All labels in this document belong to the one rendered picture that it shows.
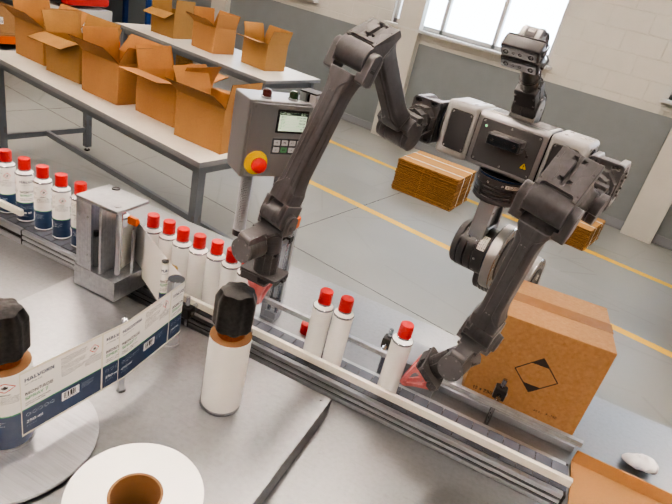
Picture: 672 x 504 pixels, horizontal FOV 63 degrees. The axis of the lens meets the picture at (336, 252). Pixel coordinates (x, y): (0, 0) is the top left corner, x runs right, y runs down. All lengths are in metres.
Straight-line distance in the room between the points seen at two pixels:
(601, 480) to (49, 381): 1.25
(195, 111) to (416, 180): 2.82
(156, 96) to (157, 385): 2.36
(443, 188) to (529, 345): 3.95
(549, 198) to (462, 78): 5.95
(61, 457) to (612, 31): 6.04
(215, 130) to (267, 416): 2.02
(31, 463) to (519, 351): 1.09
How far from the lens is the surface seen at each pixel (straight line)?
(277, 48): 5.62
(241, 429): 1.25
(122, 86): 3.66
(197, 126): 3.13
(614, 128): 6.44
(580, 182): 1.00
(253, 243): 1.23
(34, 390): 1.14
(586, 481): 1.55
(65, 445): 1.20
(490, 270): 1.62
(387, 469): 1.32
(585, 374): 1.51
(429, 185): 5.37
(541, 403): 1.57
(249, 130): 1.33
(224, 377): 1.19
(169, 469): 0.98
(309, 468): 1.27
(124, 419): 1.26
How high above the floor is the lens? 1.77
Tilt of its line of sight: 26 degrees down
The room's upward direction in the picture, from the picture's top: 14 degrees clockwise
